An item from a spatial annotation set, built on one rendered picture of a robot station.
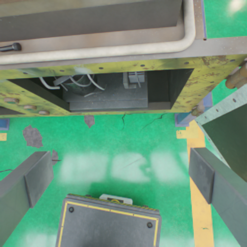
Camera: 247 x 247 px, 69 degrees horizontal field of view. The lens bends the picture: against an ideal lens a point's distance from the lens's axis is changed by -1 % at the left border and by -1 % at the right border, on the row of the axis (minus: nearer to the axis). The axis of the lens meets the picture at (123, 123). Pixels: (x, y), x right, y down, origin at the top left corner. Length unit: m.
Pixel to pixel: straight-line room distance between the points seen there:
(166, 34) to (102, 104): 0.54
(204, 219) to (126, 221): 0.68
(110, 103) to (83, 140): 0.87
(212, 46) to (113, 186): 1.41
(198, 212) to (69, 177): 1.14
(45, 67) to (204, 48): 0.37
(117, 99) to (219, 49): 0.56
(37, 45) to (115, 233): 1.21
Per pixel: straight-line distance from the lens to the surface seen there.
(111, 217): 1.38
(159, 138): 1.61
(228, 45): 0.47
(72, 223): 1.47
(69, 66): 0.47
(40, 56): 0.48
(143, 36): 0.46
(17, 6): 0.46
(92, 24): 0.46
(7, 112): 1.18
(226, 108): 0.67
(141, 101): 0.88
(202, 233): 1.78
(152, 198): 1.65
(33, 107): 0.89
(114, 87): 0.92
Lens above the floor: 1.61
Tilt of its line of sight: 79 degrees down
